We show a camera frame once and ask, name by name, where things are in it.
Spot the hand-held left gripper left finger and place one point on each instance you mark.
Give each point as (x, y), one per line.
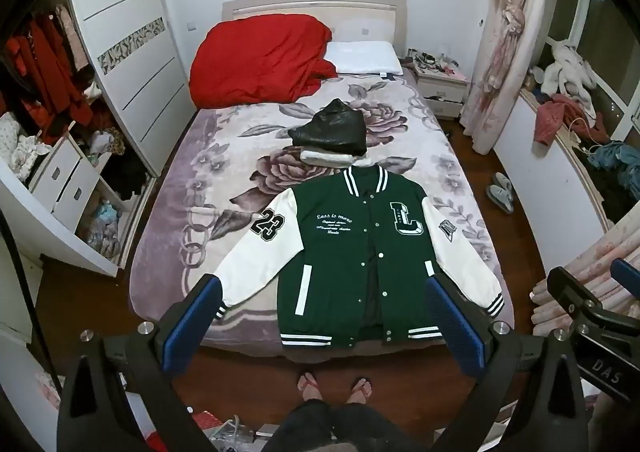
(192, 319)

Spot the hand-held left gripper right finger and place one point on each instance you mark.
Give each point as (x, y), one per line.
(457, 327)

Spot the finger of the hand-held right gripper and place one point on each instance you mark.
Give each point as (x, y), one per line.
(625, 271)
(567, 287)

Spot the green and white varsity jacket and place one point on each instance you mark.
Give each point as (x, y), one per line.
(340, 257)

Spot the person's right forearm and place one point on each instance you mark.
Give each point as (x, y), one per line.
(607, 424)

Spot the white floral folded clothes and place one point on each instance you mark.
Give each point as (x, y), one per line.
(20, 146)

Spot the red hanging clothes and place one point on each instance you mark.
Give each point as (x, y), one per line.
(42, 66)

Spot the loose floral pink curtain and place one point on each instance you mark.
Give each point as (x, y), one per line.
(580, 277)

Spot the red packet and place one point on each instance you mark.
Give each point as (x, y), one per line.
(204, 419)

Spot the white windowsill cabinet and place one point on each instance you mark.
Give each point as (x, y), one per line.
(545, 182)

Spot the blue denim garment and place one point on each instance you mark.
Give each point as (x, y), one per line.
(617, 161)

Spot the grey slipper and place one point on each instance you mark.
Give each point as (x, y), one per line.
(502, 182)
(500, 199)

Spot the person's right foot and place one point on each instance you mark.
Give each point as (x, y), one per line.
(361, 389)

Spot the person's foot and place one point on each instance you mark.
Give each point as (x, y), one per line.
(361, 389)
(310, 386)

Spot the person's left foot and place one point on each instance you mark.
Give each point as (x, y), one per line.
(310, 386)

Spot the person's dark pants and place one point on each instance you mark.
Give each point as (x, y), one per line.
(345, 427)

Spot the red knitted garment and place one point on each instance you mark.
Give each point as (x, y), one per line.
(550, 116)

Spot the white folded garment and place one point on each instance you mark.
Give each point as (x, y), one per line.
(325, 157)

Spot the white fluffy garment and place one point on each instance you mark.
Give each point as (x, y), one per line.
(570, 66)

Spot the white nightstand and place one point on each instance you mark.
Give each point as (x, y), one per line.
(442, 89)

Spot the black leather jacket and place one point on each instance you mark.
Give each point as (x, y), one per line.
(332, 129)

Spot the window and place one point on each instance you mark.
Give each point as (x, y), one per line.
(610, 21)

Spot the tied floral pink curtain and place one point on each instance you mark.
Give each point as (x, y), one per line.
(505, 41)

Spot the nightstand clutter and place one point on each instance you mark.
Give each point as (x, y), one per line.
(430, 61)

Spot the red quilt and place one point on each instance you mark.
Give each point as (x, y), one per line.
(260, 56)

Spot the white pillow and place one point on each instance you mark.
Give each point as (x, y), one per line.
(362, 56)

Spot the white wardrobe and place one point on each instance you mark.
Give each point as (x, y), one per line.
(130, 31)

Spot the beige bed headboard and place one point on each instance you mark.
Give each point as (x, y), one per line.
(310, 6)

